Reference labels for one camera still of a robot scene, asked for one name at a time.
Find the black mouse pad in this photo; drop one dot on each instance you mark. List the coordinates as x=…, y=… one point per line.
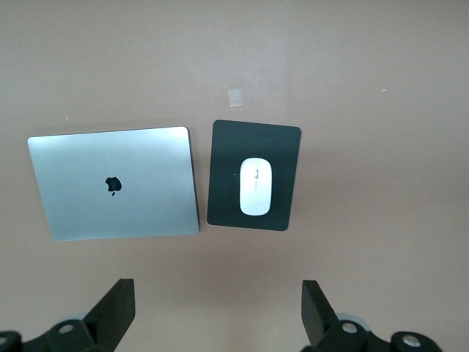
x=223, y=205

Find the silver apple laptop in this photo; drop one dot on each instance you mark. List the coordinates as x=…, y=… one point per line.
x=146, y=190

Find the white computer mouse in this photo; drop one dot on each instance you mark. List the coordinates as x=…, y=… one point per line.
x=255, y=198

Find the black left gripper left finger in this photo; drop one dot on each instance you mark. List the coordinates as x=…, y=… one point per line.
x=95, y=333

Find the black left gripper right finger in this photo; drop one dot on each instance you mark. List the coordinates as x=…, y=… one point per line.
x=329, y=335

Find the small clear tape piece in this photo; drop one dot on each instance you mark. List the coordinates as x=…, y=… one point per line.
x=235, y=98

